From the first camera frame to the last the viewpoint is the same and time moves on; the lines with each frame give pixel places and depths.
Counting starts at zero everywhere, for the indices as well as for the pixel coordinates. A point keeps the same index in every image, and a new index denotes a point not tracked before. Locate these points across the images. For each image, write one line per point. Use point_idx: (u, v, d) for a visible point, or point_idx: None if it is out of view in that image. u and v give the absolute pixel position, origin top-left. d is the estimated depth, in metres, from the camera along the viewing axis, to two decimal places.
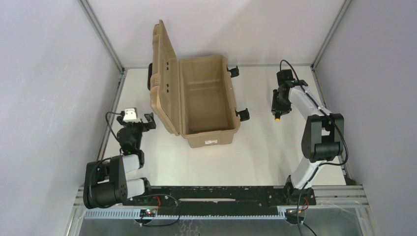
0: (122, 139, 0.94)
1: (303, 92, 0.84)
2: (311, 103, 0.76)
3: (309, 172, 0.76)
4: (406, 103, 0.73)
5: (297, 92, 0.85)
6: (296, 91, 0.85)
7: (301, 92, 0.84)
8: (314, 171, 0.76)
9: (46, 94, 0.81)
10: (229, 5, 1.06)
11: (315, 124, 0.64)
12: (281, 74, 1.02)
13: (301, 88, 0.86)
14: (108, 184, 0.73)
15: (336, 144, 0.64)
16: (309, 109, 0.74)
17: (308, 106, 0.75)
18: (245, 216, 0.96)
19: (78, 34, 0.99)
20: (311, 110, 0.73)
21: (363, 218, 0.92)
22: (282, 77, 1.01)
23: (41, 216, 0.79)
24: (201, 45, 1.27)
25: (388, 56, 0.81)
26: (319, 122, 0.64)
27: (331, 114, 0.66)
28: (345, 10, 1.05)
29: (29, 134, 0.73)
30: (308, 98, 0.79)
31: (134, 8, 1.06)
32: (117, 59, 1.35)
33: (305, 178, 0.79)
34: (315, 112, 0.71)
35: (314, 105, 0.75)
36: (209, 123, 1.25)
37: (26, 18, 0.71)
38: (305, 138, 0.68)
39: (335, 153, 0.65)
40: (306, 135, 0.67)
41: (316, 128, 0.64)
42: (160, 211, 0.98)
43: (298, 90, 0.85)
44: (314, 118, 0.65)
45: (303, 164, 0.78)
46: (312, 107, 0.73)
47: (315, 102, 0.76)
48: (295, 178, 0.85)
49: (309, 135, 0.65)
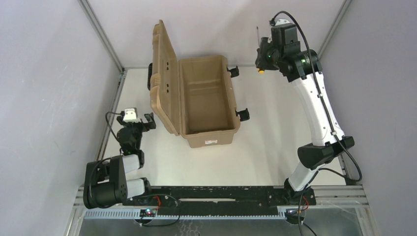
0: (121, 139, 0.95)
1: (317, 94, 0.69)
2: (324, 120, 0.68)
3: (309, 177, 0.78)
4: (406, 103, 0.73)
5: (310, 91, 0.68)
6: (310, 90, 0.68)
7: (316, 94, 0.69)
8: (314, 173, 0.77)
9: (46, 94, 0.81)
10: (229, 5, 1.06)
11: (327, 154, 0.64)
12: (281, 34, 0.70)
13: (316, 83, 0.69)
14: (107, 184, 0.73)
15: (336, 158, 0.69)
16: (322, 129, 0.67)
17: (321, 124, 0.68)
18: (245, 216, 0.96)
19: (78, 34, 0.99)
20: (323, 131, 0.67)
21: (363, 218, 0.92)
22: (283, 41, 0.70)
23: (41, 215, 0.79)
24: (201, 45, 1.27)
25: (388, 57, 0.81)
26: (329, 152, 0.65)
27: (344, 141, 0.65)
28: (345, 11, 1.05)
29: (29, 134, 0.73)
30: (323, 110, 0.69)
31: (134, 8, 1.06)
32: (117, 59, 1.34)
33: (306, 181, 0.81)
34: (328, 138, 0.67)
35: (327, 123, 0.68)
36: (209, 123, 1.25)
37: (25, 18, 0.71)
38: (309, 152, 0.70)
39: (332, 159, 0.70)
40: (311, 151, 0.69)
41: (327, 156, 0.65)
42: (160, 212, 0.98)
43: (312, 91, 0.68)
44: (326, 148, 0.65)
45: (301, 168, 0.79)
46: (326, 129, 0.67)
47: (329, 117, 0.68)
48: (294, 181, 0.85)
49: (315, 157, 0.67)
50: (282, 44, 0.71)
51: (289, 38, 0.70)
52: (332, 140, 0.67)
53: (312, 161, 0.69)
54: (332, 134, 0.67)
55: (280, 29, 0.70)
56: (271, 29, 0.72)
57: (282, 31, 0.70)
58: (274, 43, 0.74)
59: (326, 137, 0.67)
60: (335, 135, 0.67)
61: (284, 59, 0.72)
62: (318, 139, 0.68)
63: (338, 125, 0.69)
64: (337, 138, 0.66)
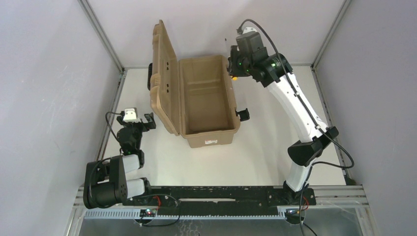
0: (121, 139, 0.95)
1: (293, 93, 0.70)
2: (307, 117, 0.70)
3: (305, 173, 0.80)
4: (406, 103, 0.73)
5: (285, 92, 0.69)
6: (284, 91, 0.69)
7: (291, 94, 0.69)
8: (309, 169, 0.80)
9: (46, 94, 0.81)
10: (229, 5, 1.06)
11: (315, 148, 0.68)
12: (247, 43, 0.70)
13: (289, 83, 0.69)
14: (107, 184, 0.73)
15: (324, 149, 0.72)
16: (306, 125, 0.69)
17: (304, 121, 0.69)
18: (245, 216, 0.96)
19: (78, 34, 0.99)
20: (308, 128, 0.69)
21: (363, 218, 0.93)
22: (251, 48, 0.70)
23: (41, 215, 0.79)
24: (201, 45, 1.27)
25: (388, 57, 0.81)
26: (318, 147, 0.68)
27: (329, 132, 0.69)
28: (345, 10, 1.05)
29: (29, 134, 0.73)
30: (303, 107, 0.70)
31: (134, 8, 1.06)
32: (117, 59, 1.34)
33: (303, 179, 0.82)
34: (313, 133, 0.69)
35: (310, 118, 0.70)
36: (209, 123, 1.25)
37: (25, 18, 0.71)
38: (298, 151, 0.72)
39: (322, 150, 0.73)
40: (300, 150, 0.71)
41: (317, 150, 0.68)
42: (160, 211, 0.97)
43: (287, 91, 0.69)
44: (315, 144, 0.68)
45: (296, 167, 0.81)
46: (310, 125, 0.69)
47: (310, 112, 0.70)
48: (293, 182, 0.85)
49: (306, 154, 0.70)
50: (250, 51, 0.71)
51: (256, 44, 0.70)
52: (317, 133, 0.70)
53: (305, 158, 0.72)
54: (316, 128, 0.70)
55: (245, 38, 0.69)
56: (236, 39, 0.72)
57: (247, 40, 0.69)
58: (242, 51, 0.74)
59: (312, 133, 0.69)
60: (319, 129, 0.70)
61: (255, 66, 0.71)
62: (305, 135, 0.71)
63: (319, 119, 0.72)
64: (322, 131, 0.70)
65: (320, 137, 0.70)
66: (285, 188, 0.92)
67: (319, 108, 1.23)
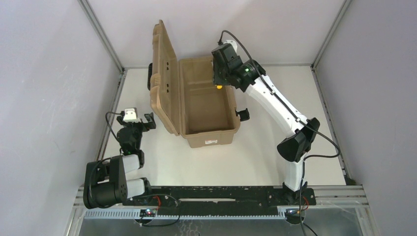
0: (121, 139, 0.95)
1: (270, 92, 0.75)
2: (285, 111, 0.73)
3: (299, 170, 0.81)
4: (405, 103, 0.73)
5: (262, 92, 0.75)
6: (261, 90, 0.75)
7: (268, 92, 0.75)
8: (303, 166, 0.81)
9: (46, 94, 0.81)
10: (229, 5, 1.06)
11: (298, 140, 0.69)
12: (221, 55, 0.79)
13: (264, 83, 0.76)
14: (108, 184, 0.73)
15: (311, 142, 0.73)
16: (286, 119, 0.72)
17: (284, 115, 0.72)
18: (245, 216, 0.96)
19: (78, 34, 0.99)
20: (289, 121, 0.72)
21: (363, 218, 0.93)
22: (225, 59, 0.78)
23: (41, 215, 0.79)
24: (201, 45, 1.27)
25: (387, 57, 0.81)
26: (301, 138, 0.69)
27: (309, 123, 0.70)
28: (345, 11, 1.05)
29: (29, 134, 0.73)
30: (281, 103, 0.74)
31: (134, 8, 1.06)
32: (117, 59, 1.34)
33: (299, 177, 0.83)
34: (295, 126, 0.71)
35: (289, 113, 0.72)
36: (209, 124, 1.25)
37: (25, 18, 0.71)
38: (284, 147, 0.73)
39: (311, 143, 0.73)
40: (286, 145, 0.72)
41: (301, 142, 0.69)
42: (160, 212, 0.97)
43: (263, 90, 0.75)
44: (297, 135, 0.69)
45: (290, 166, 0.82)
46: (290, 119, 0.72)
47: (288, 107, 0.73)
48: (290, 182, 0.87)
49: (291, 147, 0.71)
50: (225, 61, 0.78)
51: (229, 55, 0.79)
52: (299, 126, 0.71)
53: (292, 153, 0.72)
54: (297, 121, 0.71)
55: (219, 51, 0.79)
56: (212, 53, 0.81)
57: (221, 52, 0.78)
58: (218, 63, 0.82)
59: (293, 126, 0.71)
60: (300, 122, 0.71)
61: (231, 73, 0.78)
62: (288, 130, 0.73)
63: (299, 112, 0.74)
64: (302, 122, 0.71)
65: (303, 129, 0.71)
66: (285, 190, 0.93)
67: (319, 108, 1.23)
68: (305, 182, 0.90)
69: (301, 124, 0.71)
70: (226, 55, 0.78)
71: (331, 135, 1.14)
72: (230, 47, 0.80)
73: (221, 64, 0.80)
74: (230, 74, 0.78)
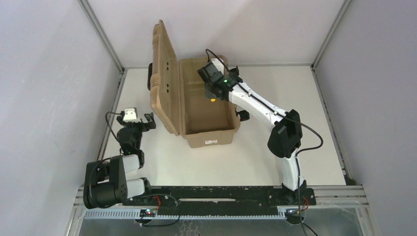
0: (122, 139, 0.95)
1: (246, 94, 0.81)
2: (263, 107, 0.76)
3: (293, 167, 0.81)
4: (406, 103, 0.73)
5: (240, 95, 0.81)
6: (239, 94, 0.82)
7: (245, 94, 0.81)
8: (296, 164, 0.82)
9: (46, 94, 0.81)
10: (229, 5, 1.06)
11: (281, 132, 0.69)
12: (204, 72, 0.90)
13: (242, 88, 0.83)
14: (107, 184, 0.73)
15: (298, 134, 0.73)
16: (265, 114, 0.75)
17: (263, 111, 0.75)
18: (245, 217, 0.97)
19: (78, 34, 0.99)
20: (268, 116, 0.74)
21: (363, 218, 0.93)
22: (208, 74, 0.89)
23: (41, 215, 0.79)
24: (200, 45, 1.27)
25: (388, 57, 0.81)
26: (282, 129, 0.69)
27: (287, 115, 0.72)
28: (345, 11, 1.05)
29: (29, 134, 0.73)
30: (258, 102, 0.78)
31: (134, 8, 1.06)
32: (117, 59, 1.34)
33: (295, 176, 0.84)
34: (274, 119, 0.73)
35: (268, 108, 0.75)
36: (209, 124, 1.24)
37: (26, 18, 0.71)
38: (274, 142, 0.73)
39: (298, 136, 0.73)
40: (273, 139, 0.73)
41: (284, 132, 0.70)
42: (160, 211, 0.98)
43: (241, 93, 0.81)
44: (278, 127, 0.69)
45: (284, 164, 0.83)
46: (268, 113, 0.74)
47: (266, 104, 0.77)
48: (287, 181, 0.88)
49: (278, 140, 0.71)
50: (208, 77, 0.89)
51: (212, 71, 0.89)
52: (279, 119, 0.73)
53: (281, 146, 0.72)
54: (275, 114, 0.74)
55: (202, 69, 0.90)
56: (197, 71, 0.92)
57: (204, 70, 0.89)
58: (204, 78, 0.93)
59: (271, 119, 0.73)
60: (278, 114, 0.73)
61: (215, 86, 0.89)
62: (269, 125, 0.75)
63: (277, 107, 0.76)
64: (280, 115, 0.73)
65: (283, 121, 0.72)
66: (285, 190, 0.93)
67: (319, 108, 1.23)
68: (304, 179, 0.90)
69: (279, 116, 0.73)
70: (208, 72, 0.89)
71: (331, 135, 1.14)
72: (212, 65, 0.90)
73: (206, 80, 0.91)
74: (213, 87, 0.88)
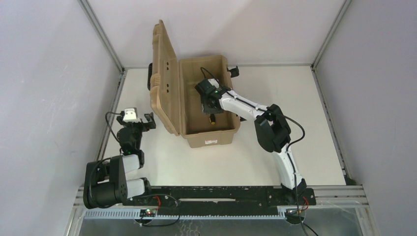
0: (122, 139, 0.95)
1: (232, 98, 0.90)
2: (247, 106, 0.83)
3: (287, 164, 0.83)
4: (406, 103, 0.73)
5: (227, 100, 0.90)
6: (226, 100, 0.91)
7: (231, 99, 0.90)
8: (289, 160, 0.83)
9: (47, 94, 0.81)
10: (229, 5, 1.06)
11: (263, 123, 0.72)
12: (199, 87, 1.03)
13: (229, 95, 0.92)
14: (107, 184, 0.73)
15: (284, 128, 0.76)
16: (249, 111, 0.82)
17: (246, 109, 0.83)
18: (245, 216, 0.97)
19: (78, 34, 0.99)
20: (251, 112, 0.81)
21: (363, 218, 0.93)
22: (202, 88, 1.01)
23: (41, 215, 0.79)
24: (201, 45, 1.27)
25: (387, 57, 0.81)
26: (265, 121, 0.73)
27: (269, 108, 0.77)
28: (345, 11, 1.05)
29: (29, 134, 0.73)
30: (242, 103, 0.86)
31: (134, 8, 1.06)
32: (116, 59, 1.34)
33: (291, 173, 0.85)
34: (255, 114, 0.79)
35: (251, 106, 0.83)
36: (209, 123, 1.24)
37: (25, 18, 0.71)
38: (261, 136, 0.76)
39: (286, 131, 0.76)
40: (259, 133, 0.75)
41: (267, 125, 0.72)
42: (160, 211, 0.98)
43: (227, 98, 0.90)
44: (259, 120, 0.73)
45: (279, 162, 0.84)
46: (251, 109, 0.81)
47: (249, 103, 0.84)
48: (285, 179, 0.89)
49: (264, 134, 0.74)
50: (203, 90, 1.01)
51: (205, 84, 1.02)
52: (260, 113, 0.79)
53: (268, 139, 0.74)
54: (256, 110, 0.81)
55: (198, 84, 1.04)
56: (195, 87, 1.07)
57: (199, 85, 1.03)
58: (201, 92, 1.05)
59: (253, 114, 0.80)
60: (259, 109, 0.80)
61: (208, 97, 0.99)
62: None
63: (259, 103, 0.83)
64: (261, 109, 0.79)
65: (265, 114, 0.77)
66: (285, 190, 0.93)
67: (319, 108, 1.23)
68: (303, 179, 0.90)
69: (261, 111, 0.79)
70: (202, 86, 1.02)
71: (331, 135, 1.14)
72: (206, 80, 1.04)
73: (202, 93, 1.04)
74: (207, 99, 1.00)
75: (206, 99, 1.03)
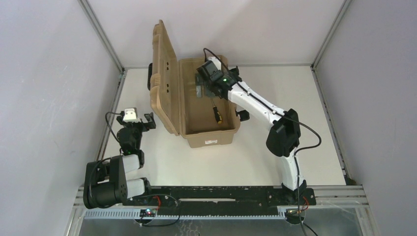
0: (121, 139, 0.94)
1: (245, 93, 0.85)
2: (262, 106, 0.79)
3: (292, 166, 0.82)
4: (405, 103, 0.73)
5: (240, 94, 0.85)
6: (238, 93, 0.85)
7: (244, 94, 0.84)
8: (295, 163, 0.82)
9: (47, 94, 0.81)
10: (229, 5, 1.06)
11: (279, 130, 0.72)
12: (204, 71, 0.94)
13: (241, 88, 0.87)
14: (107, 184, 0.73)
15: (297, 133, 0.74)
16: (264, 113, 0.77)
17: (262, 110, 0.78)
18: (245, 216, 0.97)
19: (78, 34, 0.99)
20: (266, 115, 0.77)
21: (363, 218, 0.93)
22: (207, 73, 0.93)
23: (41, 215, 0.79)
24: (200, 45, 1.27)
25: (386, 57, 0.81)
26: (282, 128, 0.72)
27: (286, 114, 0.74)
28: (344, 11, 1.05)
29: (29, 134, 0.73)
30: (256, 102, 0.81)
31: (134, 8, 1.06)
32: (116, 59, 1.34)
33: (295, 175, 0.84)
34: (272, 117, 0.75)
35: (266, 107, 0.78)
36: (209, 123, 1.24)
37: (25, 18, 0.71)
38: (272, 141, 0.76)
39: (296, 136, 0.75)
40: (271, 137, 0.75)
41: (282, 132, 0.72)
42: (160, 211, 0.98)
43: (240, 92, 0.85)
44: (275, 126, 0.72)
45: (283, 164, 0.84)
46: (267, 112, 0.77)
47: (265, 104, 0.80)
48: (288, 181, 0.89)
49: (276, 140, 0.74)
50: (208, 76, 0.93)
51: (211, 70, 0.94)
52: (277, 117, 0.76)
53: (279, 145, 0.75)
54: (273, 113, 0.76)
55: (203, 68, 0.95)
56: (199, 70, 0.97)
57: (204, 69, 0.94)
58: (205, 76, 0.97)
59: (270, 118, 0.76)
60: (276, 113, 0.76)
61: (215, 84, 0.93)
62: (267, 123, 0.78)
63: (277, 106, 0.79)
64: (279, 114, 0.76)
65: (281, 119, 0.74)
66: (285, 190, 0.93)
67: (319, 108, 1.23)
68: (303, 179, 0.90)
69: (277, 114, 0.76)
70: (208, 71, 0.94)
71: (331, 135, 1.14)
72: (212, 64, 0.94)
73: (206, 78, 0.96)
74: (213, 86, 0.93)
75: (211, 85, 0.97)
